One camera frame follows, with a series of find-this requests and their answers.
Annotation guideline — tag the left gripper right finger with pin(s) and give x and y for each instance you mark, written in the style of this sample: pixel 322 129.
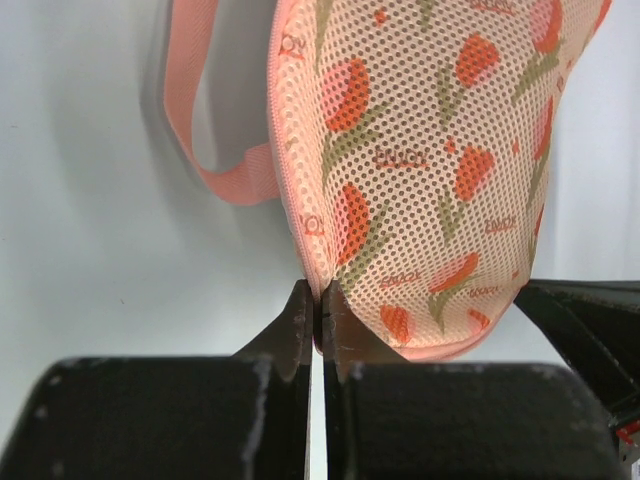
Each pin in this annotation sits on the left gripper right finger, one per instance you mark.
pixel 388 418

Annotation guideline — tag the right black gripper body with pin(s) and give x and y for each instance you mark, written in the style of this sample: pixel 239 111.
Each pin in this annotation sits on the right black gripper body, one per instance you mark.
pixel 594 327

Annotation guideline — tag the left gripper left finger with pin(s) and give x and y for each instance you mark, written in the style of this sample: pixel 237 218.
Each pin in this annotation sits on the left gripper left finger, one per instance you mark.
pixel 243 416

